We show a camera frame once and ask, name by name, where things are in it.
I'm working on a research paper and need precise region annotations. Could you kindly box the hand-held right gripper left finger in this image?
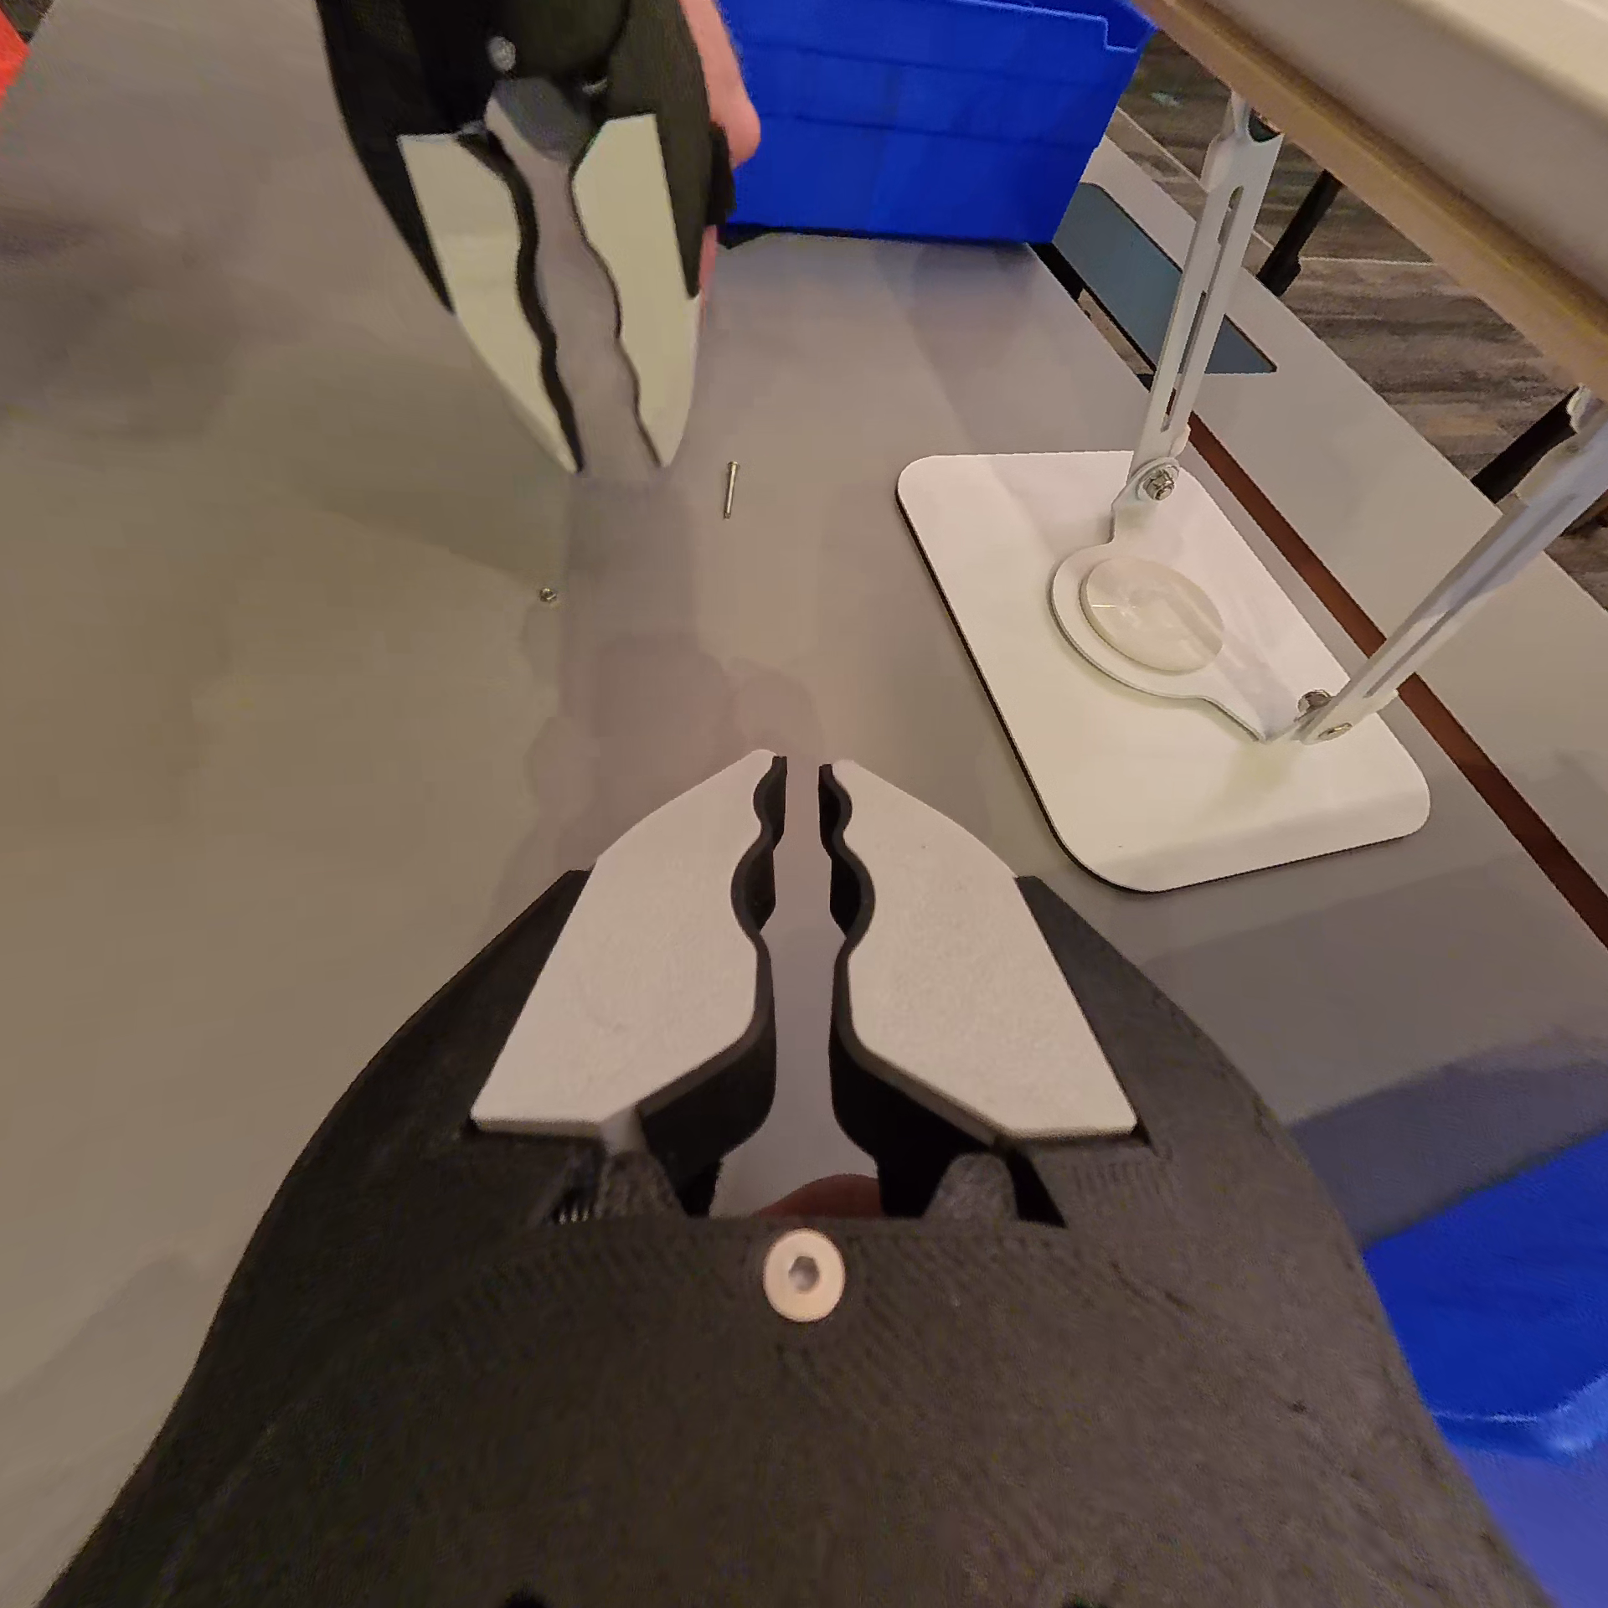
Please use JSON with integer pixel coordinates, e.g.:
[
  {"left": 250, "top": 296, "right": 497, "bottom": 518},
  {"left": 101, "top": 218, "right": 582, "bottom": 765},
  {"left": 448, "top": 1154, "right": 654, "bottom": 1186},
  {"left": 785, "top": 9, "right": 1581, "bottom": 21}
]
[{"left": 469, "top": 748, "right": 788, "bottom": 1163}]

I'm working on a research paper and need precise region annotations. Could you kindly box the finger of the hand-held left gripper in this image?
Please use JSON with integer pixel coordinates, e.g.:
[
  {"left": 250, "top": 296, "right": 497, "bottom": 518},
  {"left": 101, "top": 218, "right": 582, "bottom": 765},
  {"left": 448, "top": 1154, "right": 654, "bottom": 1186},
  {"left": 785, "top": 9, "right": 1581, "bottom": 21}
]
[
  {"left": 398, "top": 122, "right": 585, "bottom": 476},
  {"left": 568, "top": 113, "right": 704, "bottom": 469}
]

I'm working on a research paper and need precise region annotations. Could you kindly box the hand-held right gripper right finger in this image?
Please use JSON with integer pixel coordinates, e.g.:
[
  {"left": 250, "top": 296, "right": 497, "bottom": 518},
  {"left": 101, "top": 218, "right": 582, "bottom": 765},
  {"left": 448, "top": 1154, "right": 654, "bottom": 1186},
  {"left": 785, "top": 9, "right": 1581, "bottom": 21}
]
[{"left": 817, "top": 756, "right": 1141, "bottom": 1188}]

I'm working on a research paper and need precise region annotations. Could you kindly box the blue plastic bin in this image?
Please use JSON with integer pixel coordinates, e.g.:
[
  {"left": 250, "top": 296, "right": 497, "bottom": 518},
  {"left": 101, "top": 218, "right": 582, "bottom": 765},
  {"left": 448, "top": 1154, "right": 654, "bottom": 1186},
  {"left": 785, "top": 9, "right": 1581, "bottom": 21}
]
[
  {"left": 716, "top": 0, "right": 1154, "bottom": 243},
  {"left": 1294, "top": 1054, "right": 1608, "bottom": 1464}
]

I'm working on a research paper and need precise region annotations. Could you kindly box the white desk stand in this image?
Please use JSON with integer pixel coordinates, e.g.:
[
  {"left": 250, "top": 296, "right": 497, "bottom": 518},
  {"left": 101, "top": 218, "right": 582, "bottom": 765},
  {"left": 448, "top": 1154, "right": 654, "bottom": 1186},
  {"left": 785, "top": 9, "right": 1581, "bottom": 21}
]
[{"left": 896, "top": 93, "right": 1608, "bottom": 895}]

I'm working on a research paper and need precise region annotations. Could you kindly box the grey desk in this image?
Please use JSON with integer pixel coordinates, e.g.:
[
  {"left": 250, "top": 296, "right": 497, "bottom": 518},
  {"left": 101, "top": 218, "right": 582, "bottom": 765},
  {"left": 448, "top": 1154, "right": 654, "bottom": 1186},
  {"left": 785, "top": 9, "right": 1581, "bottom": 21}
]
[{"left": 0, "top": 0, "right": 1608, "bottom": 1608}]

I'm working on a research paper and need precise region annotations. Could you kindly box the person's left hand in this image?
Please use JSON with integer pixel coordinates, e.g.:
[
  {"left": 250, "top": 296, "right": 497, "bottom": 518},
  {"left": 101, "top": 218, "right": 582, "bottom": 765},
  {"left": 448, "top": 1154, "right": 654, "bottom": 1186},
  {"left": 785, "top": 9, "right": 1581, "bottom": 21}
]
[{"left": 697, "top": 0, "right": 765, "bottom": 170}]

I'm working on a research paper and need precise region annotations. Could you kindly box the dark flat panel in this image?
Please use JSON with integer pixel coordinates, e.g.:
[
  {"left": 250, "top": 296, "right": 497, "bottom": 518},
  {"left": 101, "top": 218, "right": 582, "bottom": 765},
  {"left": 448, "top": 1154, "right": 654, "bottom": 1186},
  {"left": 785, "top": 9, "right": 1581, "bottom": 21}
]
[{"left": 1039, "top": 181, "right": 1278, "bottom": 375}]

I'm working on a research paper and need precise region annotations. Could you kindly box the black table leg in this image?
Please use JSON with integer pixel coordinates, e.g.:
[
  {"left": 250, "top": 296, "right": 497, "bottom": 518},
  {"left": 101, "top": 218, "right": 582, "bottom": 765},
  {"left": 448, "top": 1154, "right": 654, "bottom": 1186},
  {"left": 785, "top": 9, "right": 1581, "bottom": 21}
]
[
  {"left": 1259, "top": 168, "right": 1340, "bottom": 298},
  {"left": 1470, "top": 388, "right": 1596, "bottom": 501}
]

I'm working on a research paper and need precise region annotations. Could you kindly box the white tan-edged board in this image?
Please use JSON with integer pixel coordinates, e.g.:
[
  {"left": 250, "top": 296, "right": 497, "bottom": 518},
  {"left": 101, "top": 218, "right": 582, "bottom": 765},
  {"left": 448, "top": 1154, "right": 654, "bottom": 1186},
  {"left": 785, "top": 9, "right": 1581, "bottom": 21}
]
[{"left": 1137, "top": 0, "right": 1608, "bottom": 396}]

